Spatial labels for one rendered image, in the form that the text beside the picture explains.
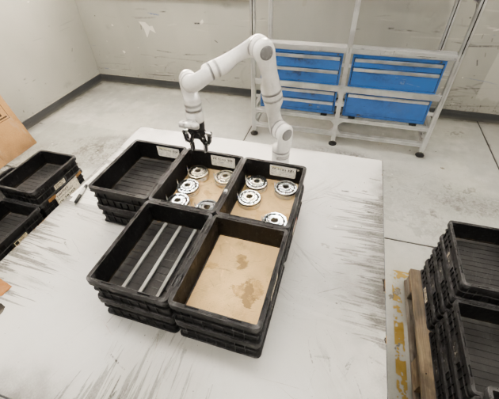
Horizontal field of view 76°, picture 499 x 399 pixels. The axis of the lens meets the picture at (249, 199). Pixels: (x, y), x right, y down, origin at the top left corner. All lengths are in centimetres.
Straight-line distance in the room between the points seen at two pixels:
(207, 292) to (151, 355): 28
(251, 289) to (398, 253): 153
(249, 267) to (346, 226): 57
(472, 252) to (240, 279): 127
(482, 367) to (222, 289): 115
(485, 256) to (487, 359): 50
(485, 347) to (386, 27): 300
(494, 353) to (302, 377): 95
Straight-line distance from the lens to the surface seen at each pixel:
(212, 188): 152
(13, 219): 252
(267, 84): 142
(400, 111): 325
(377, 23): 386
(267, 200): 144
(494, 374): 180
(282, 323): 124
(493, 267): 198
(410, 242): 260
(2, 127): 398
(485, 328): 189
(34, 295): 157
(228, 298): 114
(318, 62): 308
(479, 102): 433
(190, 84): 130
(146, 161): 179
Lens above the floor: 182
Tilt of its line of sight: 43 degrees down
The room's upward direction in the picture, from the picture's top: 2 degrees counter-clockwise
